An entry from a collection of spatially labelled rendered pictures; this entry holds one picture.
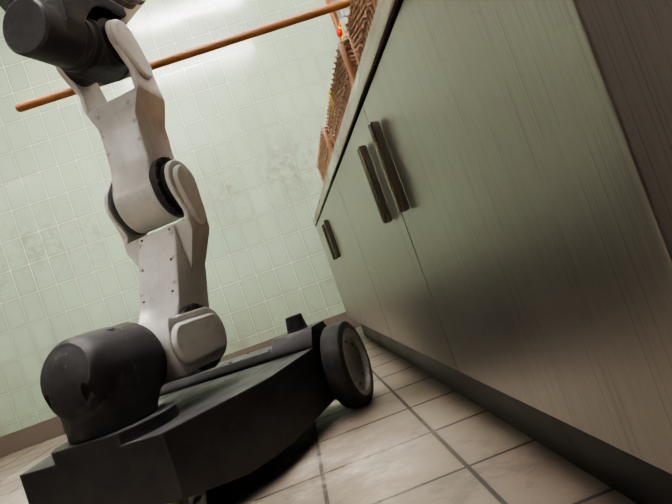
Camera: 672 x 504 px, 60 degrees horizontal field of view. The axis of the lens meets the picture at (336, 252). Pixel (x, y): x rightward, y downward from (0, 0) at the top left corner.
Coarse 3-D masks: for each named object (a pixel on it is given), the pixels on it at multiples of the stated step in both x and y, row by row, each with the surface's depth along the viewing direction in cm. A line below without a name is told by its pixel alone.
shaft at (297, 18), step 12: (348, 0) 205; (312, 12) 204; (324, 12) 205; (264, 24) 203; (276, 24) 202; (288, 24) 204; (228, 36) 201; (240, 36) 201; (252, 36) 203; (192, 48) 200; (204, 48) 200; (216, 48) 202; (156, 60) 199; (168, 60) 199; (180, 60) 201; (48, 96) 195; (60, 96) 196; (24, 108) 195
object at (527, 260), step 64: (384, 0) 63; (448, 0) 49; (512, 0) 39; (576, 0) 33; (640, 0) 33; (384, 64) 73; (448, 64) 54; (512, 64) 42; (576, 64) 35; (640, 64) 33; (384, 128) 85; (448, 128) 59; (512, 128) 46; (576, 128) 37; (640, 128) 33; (384, 192) 100; (448, 192) 66; (512, 192) 50; (576, 192) 40; (640, 192) 33; (384, 256) 121; (448, 256) 75; (512, 256) 54; (576, 256) 43; (640, 256) 35; (384, 320) 154; (448, 320) 87; (512, 320) 60; (576, 320) 46; (640, 320) 37; (448, 384) 125; (512, 384) 67; (576, 384) 50; (640, 384) 40; (576, 448) 67; (640, 448) 43
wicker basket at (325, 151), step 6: (324, 126) 174; (324, 132) 174; (324, 138) 177; (330, 138) 175; (324, 144) 181; (330, 144) 174; (318, 150) 205; (324, 150) 188; (330, 150) 174; (318, 156) 208; (324, 156) 192; (330, 156) 179; (318, 162) 217; (324, 162) 199; (318, 168) 228; (324, 168) 207; (324, 174) 216; (324, 180) 223
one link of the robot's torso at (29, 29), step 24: (24, 0) 114; (48, 0) 118; (72, 0) 121; (96, 0) 129; (24, 24) 114; (48, 24) 113; (72, 24) 119; (24, 48) 114; (48, 48) 115; (72, 48) 120
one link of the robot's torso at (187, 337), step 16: (176, 320) 112; (192, 320) 115; (208, 320) 121; (160, 336) 109; (176, 336) 109; (192, 336) 113; (208, 336) 119; (224, 336) 124; (176, 352) 108; (192, 352) 112; (208, 352) 117; (224, 352) 124; (176, 368) 109; (192, 368) 111
